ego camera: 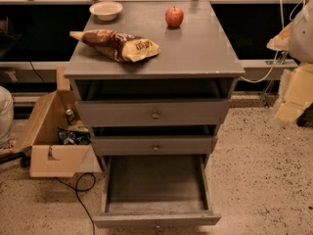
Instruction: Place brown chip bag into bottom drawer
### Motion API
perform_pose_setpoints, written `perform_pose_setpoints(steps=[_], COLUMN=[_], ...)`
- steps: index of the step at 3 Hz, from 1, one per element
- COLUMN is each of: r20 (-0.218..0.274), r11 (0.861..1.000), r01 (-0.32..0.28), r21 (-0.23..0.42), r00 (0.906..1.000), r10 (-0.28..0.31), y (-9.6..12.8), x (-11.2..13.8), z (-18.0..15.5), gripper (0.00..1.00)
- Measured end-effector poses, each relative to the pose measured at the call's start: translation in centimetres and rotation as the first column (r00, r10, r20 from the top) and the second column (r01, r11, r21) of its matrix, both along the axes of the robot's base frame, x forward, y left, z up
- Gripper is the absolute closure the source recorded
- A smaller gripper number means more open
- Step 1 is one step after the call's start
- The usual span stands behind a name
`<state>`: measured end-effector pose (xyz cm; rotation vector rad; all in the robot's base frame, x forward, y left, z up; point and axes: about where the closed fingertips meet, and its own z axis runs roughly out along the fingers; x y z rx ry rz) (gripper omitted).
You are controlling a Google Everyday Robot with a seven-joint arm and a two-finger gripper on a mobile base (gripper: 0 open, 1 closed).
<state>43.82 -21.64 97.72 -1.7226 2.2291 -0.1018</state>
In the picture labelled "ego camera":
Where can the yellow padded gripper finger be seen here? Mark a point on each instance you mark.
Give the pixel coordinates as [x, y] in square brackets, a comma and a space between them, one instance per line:
[281, 42]
[295, 94]

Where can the brown chip bag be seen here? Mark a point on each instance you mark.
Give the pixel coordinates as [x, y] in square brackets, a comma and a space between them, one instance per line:
[119, 46]

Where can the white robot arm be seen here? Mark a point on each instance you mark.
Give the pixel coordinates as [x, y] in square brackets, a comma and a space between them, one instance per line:
[301, 42]

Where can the grey middle drawer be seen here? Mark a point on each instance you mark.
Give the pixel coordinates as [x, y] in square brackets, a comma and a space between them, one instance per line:
[153, 145]

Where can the grey drawer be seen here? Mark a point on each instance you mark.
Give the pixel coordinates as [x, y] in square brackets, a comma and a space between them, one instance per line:
[152, 113]
[153, 145]
[156, 191]

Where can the grey drawer cabinet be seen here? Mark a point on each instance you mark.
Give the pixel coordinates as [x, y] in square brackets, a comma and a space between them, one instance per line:
[144, 88]

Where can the grey top drawer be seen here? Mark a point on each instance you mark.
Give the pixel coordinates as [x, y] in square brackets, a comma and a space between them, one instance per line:
[152, 113]

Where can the grey bottom drawer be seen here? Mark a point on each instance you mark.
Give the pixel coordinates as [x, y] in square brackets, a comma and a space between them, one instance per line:
[156, 191]

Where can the blue snack bag in box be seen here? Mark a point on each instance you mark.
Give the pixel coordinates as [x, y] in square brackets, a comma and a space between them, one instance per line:
[73, 137]

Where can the red apple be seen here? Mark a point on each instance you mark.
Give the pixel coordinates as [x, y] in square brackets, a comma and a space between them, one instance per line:
[174, 16]

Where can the white bowl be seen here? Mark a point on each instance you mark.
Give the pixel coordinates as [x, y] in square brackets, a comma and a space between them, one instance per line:
[106, 11]

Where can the metal can in box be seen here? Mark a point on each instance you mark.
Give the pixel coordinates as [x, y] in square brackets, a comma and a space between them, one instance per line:
[70, 116]

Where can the cardboard box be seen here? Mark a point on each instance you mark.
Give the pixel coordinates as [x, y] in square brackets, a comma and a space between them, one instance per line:
[49, 157]

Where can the white clothed person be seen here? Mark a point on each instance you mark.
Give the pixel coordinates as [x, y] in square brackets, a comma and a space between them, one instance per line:
[6, 118]

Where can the grey wall ledge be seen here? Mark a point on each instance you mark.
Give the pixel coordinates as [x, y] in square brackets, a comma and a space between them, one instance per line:
[264, 69]

